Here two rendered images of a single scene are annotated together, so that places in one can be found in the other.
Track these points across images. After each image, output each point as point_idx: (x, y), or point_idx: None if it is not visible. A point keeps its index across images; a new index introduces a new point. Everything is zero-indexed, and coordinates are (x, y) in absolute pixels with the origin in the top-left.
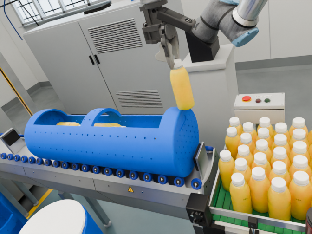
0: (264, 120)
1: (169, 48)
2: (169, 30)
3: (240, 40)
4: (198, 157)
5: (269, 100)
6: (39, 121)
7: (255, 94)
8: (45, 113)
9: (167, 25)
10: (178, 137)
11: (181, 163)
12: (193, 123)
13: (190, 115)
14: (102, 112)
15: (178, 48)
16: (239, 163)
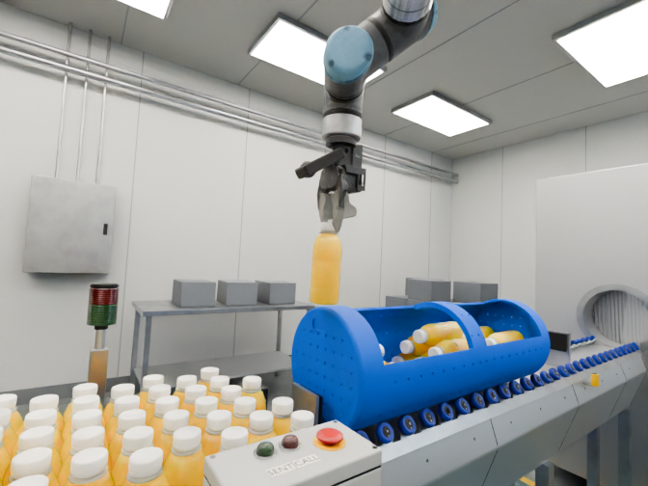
0: (233, 430)
1: (321, 200)
2: (325, 177)
3: None
4: (295, 387)
5: (256, 452)
6: (507, 312)
7: (329, 465)
8: (522, 310)
9: (324, 171)
10: (308, 329)
11: (298, 366)
12: (347, 371)
13: (343, 343)
14: (440, 307)
15: (335, 208)
16: (220, 376)
